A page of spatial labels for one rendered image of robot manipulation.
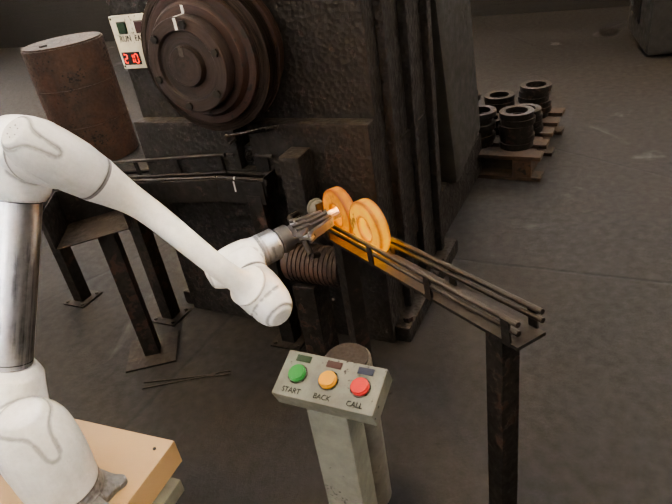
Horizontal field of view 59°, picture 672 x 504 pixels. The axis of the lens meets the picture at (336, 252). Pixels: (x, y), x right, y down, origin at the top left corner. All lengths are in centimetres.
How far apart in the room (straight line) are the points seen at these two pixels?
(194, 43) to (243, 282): 77
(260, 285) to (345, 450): 43
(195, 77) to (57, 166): 74
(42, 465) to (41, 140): 63
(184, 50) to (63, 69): 293
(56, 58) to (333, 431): 383
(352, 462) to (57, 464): 61
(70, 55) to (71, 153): 350
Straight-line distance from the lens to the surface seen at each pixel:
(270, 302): 143
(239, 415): 216
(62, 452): 137
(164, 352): 254
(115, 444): 162
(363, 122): 189
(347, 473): 145
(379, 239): 151
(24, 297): 146
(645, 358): 229
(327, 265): 185
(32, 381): 151
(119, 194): 132
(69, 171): 126
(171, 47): 193
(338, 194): 165
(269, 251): 159
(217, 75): 184
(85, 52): 476
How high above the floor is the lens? 148
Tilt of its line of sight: 30 degrees down
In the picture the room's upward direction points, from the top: 10 degrees counter-clockwise
